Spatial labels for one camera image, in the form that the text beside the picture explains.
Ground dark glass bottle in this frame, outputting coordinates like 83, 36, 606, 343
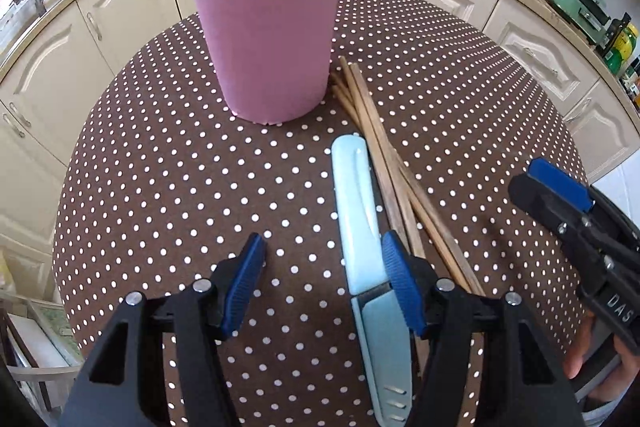
602, 13, 632, 58

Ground round polka dot table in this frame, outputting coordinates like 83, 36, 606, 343
51, 0, 593, 427

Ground cream base cabinets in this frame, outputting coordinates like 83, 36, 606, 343
0, 0, 640, 303

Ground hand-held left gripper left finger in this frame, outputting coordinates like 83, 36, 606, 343
57, 232, 267, 427

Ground white storage crate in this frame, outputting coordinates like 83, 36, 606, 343
0, 297, 86, 413

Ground person's right hand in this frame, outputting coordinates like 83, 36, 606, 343
562, 314, 640, 405

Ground pink cup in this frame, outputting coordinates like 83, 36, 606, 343
186, 0, 343, 126

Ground yellow green bottle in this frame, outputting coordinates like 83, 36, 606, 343
606, 23, 640, 72

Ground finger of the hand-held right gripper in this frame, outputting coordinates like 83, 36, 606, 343
589, 184, 640, 254
508, 158, 632, 294

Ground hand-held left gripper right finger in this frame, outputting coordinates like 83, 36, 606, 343
381, 229, 586, 427

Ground light blue sheathed knife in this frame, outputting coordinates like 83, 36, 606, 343
331, 134, 416, 427

